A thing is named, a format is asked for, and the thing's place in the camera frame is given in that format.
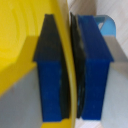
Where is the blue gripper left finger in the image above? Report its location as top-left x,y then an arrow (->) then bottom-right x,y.
0,13 -> 72,128

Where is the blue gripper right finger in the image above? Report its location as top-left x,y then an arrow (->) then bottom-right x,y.
69,12 -> 128,128

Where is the yellow dish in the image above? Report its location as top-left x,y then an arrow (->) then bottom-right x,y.
0,0 -> 78,128

